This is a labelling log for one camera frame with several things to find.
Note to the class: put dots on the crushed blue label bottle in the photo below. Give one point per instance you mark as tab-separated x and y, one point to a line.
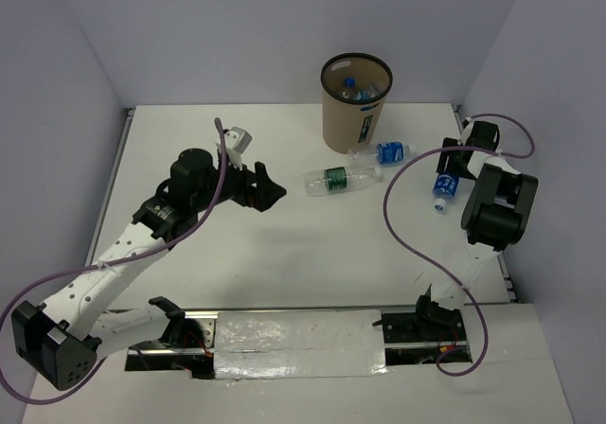
369	92

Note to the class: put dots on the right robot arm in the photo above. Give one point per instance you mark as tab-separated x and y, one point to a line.
495	216

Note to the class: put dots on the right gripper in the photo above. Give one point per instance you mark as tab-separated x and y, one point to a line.
453	168

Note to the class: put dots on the brown cylindrical paper bin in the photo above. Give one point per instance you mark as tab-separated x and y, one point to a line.
348	124

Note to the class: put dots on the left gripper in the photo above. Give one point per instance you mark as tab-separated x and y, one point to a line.
260	197

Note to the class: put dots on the blue label bottle by bin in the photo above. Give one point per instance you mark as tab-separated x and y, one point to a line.
385	154

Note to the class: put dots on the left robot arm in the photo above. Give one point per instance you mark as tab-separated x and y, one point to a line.
68	333

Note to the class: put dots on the shiny silver foil sheet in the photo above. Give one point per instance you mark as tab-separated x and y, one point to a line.
298	345

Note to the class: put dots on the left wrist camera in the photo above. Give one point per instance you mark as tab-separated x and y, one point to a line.
236	142

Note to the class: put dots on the green label clear bottle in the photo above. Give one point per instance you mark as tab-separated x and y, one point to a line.
332	181

